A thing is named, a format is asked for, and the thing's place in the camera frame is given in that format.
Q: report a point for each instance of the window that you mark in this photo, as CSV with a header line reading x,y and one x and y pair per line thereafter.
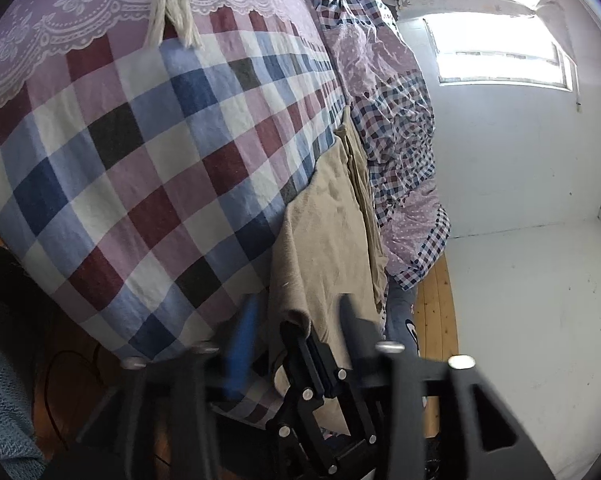
x,y
495,60

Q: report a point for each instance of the plaid and lilac quilt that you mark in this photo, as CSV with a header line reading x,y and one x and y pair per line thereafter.
x,y
390,110

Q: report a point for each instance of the tan garment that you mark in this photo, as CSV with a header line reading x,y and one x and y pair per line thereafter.
x,y
325,220

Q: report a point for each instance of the blue knit sweater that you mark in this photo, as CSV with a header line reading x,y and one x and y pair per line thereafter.
x,y
5,400

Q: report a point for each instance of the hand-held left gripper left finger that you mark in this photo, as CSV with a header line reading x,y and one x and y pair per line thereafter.
x,y
240,350

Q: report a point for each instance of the wooden headboard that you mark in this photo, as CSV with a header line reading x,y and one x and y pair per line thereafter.
x,y
438,310

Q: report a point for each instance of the blue plush pillow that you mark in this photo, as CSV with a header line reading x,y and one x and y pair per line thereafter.
x,y
400,310

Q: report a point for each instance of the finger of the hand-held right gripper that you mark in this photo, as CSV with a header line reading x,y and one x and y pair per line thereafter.
x,y
300,375
330,370

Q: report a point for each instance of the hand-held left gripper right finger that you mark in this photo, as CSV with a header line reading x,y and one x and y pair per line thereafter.
x,y
353,330

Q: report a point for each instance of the plaid bed sheet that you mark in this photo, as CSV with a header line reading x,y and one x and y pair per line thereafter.
x,y
130,160

